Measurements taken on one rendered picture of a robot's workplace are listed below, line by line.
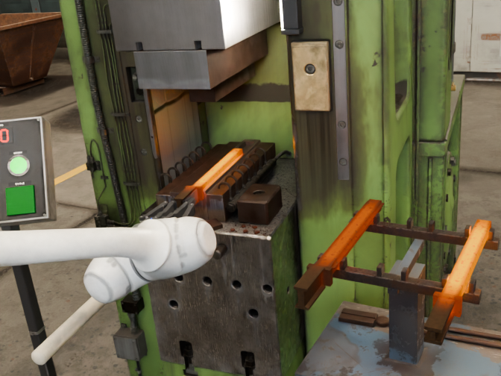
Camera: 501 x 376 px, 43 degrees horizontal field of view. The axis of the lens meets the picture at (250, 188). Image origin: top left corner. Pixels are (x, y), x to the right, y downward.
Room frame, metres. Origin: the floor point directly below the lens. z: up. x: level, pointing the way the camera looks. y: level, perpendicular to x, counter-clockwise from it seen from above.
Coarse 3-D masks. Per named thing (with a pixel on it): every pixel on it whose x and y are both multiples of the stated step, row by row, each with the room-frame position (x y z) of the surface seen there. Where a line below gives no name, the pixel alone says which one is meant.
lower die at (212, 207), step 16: (224, 144) 1.95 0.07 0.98; (240, 144) 1.88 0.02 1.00; (256, 144) 1.87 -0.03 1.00; (272, 144) 1.87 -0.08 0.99; (208, 160) 1.78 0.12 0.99; (240, 160) 1.74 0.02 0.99; (256, 160) 1.73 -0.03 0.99; (192, 176) 1.66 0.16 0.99; (224, 176) 1.63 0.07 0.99; (240, 176) 1.62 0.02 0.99; (160, 192) 1.58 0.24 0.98; (176, 192) 1.55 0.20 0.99; (208, 192) 1.52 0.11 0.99; (224, 192) 1.51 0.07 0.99; (208, 208) 1.52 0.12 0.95; (224, 208) 1.50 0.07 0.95
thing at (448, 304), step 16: (480, 224) 1.16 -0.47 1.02; (480, 240) 1.09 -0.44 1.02; (464, 256) 1.03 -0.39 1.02; (464, 272) 0.98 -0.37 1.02; (448, 288) 0.93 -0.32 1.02; (464, 288) 0.95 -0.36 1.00; (432, 304) 0.91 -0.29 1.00; (448, 304) 0.88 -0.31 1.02; (432, 320) 0.84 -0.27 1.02; (448, 320) 0.86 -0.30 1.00; (432, 336) 0.82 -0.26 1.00
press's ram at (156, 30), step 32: (128, 0) 1.57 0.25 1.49; (160, 0) 1.54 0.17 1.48; (192, 0) 1.51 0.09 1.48; (224, 0) 1.50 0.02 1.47; (256, 0) 1.69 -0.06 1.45; (128, 32) 1.58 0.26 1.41; (160, 32) 1.54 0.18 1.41; (192, 32) 1.51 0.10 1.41; (224, 32) 1.48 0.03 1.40; (256, 32) 1.67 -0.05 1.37
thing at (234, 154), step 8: (232, 152) 1.77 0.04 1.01; (240, 152) 1.78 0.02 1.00; (224, 160) 1.71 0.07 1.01; (232, 160) 1.72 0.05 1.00; (216, 168) 1.66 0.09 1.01; (224, 168) 1.67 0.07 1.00; (208, 176) 1.60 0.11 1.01; (216, 176) 1.62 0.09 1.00; (200, 184) 1.55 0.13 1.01; (208, 184) 1.57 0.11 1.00; (184, 192) 1.47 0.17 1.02; (200, 192) 1.51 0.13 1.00; (176, 200) 1.44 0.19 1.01; (200, 200) 1.51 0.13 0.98
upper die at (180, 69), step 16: (240, 48) 1.69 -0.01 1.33; (256, 48) 1.80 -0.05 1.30; (144, 64) 1.57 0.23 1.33; (160, 64) 1.55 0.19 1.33; (176, 64) 1.53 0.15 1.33; (192, 64) 1.51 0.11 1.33; (208, 64) 1.50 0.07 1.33; (224, 64) 1.59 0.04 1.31; (240, 64) 1.68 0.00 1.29; (144, 80) 1.57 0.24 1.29; (160, 80) 1.55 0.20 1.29; (176, 80) 1.53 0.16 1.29; (192, 80) 1.52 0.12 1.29; (208, 80) 1.50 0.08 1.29; (224, 80) 1.58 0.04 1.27
